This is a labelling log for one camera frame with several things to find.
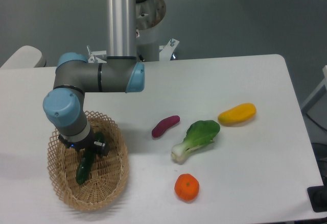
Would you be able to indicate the green cucumber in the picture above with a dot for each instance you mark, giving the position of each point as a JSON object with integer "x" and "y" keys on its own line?
{"x": 87, "y": 161}

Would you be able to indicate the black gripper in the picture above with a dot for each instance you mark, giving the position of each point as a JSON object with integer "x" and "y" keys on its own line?
{"x": 80, "y": 141}

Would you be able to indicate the green bok choy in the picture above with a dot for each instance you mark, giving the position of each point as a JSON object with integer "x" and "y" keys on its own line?
{"x": 200, "y": 134}

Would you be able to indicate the white furniture leg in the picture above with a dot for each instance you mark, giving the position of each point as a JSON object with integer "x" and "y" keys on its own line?
{"x": 315, "y": 95}

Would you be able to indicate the orange tangerine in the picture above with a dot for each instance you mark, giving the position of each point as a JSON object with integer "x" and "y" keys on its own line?
{"x": 187, "y": 187}

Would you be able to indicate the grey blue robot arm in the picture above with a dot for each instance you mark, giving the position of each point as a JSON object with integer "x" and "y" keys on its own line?
{"x": 75, "y": 76}

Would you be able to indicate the white chair seat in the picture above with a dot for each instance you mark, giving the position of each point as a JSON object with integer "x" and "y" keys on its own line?
{"x": 25, "y": 57}

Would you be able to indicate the purple sweet potato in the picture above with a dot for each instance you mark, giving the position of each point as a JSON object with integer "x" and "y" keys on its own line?
{"x": 164, "y": 125}

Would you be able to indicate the yellow mango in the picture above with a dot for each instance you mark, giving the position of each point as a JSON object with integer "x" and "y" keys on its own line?
{"x": 238, "y": 114}

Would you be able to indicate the black device at edge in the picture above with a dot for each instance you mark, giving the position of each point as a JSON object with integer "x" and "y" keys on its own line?
{"x": 317, "y": 196}

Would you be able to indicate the woven wicker basket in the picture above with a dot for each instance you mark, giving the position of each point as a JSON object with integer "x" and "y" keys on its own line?
{"x": 108, "y": 175}

